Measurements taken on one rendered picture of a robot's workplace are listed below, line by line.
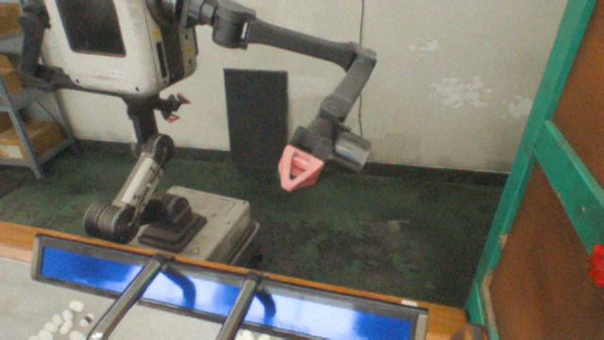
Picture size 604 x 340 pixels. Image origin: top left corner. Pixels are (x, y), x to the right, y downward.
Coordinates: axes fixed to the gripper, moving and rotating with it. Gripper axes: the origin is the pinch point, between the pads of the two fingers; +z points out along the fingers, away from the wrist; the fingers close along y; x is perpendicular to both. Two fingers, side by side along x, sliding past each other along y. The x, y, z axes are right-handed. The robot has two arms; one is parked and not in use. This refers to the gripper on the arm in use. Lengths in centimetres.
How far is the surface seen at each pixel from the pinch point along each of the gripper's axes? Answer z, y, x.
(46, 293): 2, 66, 47
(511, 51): -212, 2, -70
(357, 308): 11.7, 4.4, -16.0
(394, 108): -203, 61, -25
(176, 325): 0, 53, 12
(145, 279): 17.1, 12.6, 11.6
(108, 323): 24.8, 12.4, 11.5
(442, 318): -19, 31, -43
